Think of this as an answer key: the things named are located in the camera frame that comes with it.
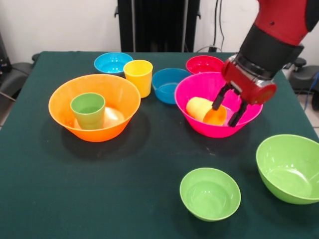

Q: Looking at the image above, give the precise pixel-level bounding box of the dark green tablecloth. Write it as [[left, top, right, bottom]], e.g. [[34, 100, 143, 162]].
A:
[[0, 51, 319, 239]]

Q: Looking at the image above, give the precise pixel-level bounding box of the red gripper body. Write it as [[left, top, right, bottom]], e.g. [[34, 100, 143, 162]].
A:
[[221, 55, 278, 105]]

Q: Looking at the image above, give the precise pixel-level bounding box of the smooth yellow cup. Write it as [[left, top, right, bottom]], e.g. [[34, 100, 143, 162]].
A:
[[123, 59, 154, 99]]

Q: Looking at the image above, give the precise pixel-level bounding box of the large pink bowl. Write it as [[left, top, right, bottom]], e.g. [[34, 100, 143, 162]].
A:
[[174, 71, 264, 139]]

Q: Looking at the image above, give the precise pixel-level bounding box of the grey cable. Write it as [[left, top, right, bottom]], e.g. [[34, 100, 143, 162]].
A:
[[196, 45, 223, 53]]

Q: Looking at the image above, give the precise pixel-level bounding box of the small light blue bowl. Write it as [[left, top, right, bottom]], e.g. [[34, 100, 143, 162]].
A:
[[94, 51, 135, 77]]

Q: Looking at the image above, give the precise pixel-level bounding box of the ridged green cup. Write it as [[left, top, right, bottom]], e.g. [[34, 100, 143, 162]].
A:
[[70, 92, 106, 130]]

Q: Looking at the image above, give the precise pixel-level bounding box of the large orange bowl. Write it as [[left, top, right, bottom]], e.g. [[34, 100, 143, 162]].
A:
[[48, 74, 142, 143]]

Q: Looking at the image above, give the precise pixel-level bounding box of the small green bowl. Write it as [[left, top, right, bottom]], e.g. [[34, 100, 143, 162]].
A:
[[179, 167, 242, 222]]

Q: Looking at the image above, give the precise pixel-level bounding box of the large green bowl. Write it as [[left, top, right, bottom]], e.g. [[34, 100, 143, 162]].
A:
[[256, 134, 319, 205]]

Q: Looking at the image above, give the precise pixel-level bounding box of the ridged yellow cup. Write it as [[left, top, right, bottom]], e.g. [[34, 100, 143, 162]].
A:
[[185, 96, 228, 126]]

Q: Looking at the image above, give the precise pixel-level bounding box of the small red bowl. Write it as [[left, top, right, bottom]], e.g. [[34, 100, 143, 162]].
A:
[[185, 55, 225, 75]]

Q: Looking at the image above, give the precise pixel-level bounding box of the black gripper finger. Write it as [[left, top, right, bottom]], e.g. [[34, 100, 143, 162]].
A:
[[227, 101, 249, 128], [211, 84, 232, 111]]

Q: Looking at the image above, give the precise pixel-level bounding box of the dark blue bowl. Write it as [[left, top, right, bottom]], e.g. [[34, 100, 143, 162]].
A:
[[152, 68, 192, 105]]

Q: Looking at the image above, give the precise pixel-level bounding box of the black wall cable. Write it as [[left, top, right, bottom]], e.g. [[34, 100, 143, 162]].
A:
[[212, 0, 218, 48], [219, 0, 225, 50]]

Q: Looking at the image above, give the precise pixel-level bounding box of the blue cable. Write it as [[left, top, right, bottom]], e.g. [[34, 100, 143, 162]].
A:
[[303, 72, 319, 110]]

